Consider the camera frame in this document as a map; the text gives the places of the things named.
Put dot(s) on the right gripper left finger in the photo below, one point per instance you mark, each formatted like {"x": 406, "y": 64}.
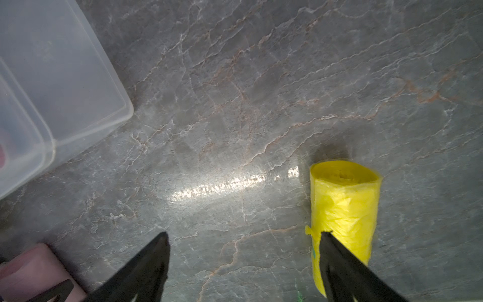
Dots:
{"x": 142, "y": 278}

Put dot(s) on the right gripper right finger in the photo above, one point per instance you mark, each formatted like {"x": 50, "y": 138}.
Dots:
{"x": 345, "y": 278}

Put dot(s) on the clear plastic storage box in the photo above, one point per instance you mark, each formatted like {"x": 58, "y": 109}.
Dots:
{"x": 60, "y": 93}

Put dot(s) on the yellow trash bag roll right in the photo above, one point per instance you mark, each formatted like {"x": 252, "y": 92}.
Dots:
{"x": 344, "y": 201}

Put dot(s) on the pink roll centre left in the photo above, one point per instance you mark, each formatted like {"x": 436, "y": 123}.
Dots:
{"x": 33, "y": 272}

